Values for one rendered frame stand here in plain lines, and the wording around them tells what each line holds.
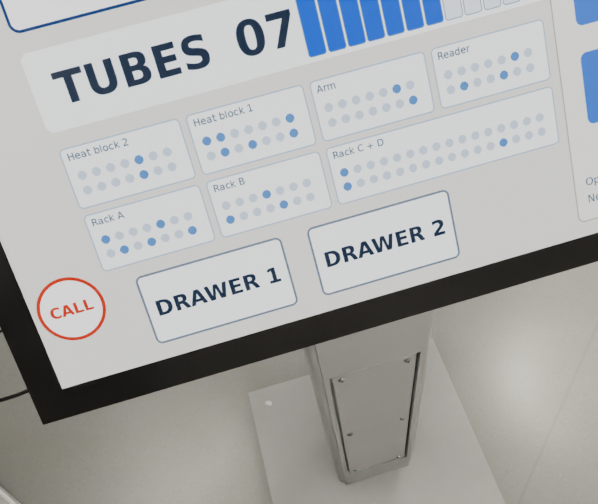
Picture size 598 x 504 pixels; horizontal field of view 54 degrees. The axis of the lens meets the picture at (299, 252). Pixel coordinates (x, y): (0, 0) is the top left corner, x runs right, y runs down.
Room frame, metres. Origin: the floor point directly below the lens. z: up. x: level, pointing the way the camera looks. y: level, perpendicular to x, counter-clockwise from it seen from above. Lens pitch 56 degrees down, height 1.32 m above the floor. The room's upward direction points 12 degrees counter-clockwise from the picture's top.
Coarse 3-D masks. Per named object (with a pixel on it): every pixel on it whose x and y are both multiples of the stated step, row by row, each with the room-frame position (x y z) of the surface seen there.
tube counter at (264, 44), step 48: (240, 0) 0.30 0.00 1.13; (288, 0) 0.30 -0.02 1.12; (336, 0) 0.30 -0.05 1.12; (384, 0) 0.30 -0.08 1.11; (432, 0) 0.30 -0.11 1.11; (480, 0) 0.29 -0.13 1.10; (528, 0) 0.29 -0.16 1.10; (240, 48) 0.29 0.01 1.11; (288, 48) 0.29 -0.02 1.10; (336, 48) 0.28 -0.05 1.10
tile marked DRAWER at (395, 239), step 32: (448, 192) 0.22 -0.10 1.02; (320, 224) 0.22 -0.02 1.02; (352, 224) 0.22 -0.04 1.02; (384, 224) 0.21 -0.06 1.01; (416, 224) 0.21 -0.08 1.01; (448, 224) 0.21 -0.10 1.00; (320, 256) 0.20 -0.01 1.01; (352, 256) 0.20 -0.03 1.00; (384, 256) 0.20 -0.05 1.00; (416, 256) 0.20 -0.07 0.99; (448, 256) 0.20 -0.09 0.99; (320, 288) 0.19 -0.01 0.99; (352, 288) 0.19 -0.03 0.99
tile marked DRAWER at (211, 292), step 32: (224, 256) 0.21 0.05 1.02; (256, 256) 0.21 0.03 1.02; (160, 288) 0.20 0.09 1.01; (192, 288) 0.20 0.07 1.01; (224, 288) 0.20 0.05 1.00; (256, 288) 0.20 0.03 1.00; (288, 288) 0.19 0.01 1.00; (160, 320) 0.19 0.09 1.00; (192, 320) 0.19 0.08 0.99; (224, 320) 0.18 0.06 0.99
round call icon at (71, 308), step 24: (24, 288) 0.21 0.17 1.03; (48, 288) 0.21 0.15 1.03; (72, 288) 0.21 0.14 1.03; (96, 288) 0.21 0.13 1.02; (48, 312) 0.20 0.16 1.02; (72, 312) 0.20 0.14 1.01; (96, 312) 0.20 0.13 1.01; (48, 336) 0.19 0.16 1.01; (72, 336) 0.19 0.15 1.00; (96, 336) 0.19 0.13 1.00
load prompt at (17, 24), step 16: (0, 0) 0.31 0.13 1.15; (16, 0) 0.31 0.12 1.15; (32, 0) 0.31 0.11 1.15; (48, 0) 0.31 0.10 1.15; (64, 0) 0.31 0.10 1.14; (80, 0) 0.31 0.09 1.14; (96, 0) 0.31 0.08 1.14; (112, 0) 0.31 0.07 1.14; (128, 0) 0.31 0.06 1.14; (144, 0) 0.31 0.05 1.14; (16, 16) 0.31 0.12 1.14; (32, 16) 0.31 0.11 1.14; (48, 16) 0.31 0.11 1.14; (64, 16) 0.31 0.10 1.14; (80, 16) 0.30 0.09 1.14; (16, 32) 0.30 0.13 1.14
